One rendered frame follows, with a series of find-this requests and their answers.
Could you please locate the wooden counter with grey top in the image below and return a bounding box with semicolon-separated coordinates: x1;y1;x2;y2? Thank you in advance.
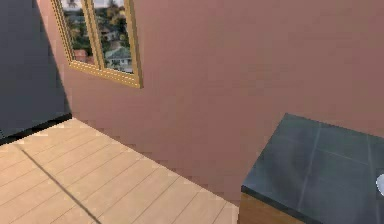
237;112;384;224

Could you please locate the gold framed window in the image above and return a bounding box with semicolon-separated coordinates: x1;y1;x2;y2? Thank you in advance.
49;0;145;90

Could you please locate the dark grey fridge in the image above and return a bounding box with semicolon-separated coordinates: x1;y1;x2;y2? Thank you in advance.
0;0;73;146

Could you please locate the white round dish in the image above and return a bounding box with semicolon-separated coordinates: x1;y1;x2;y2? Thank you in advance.
375;173;384;198

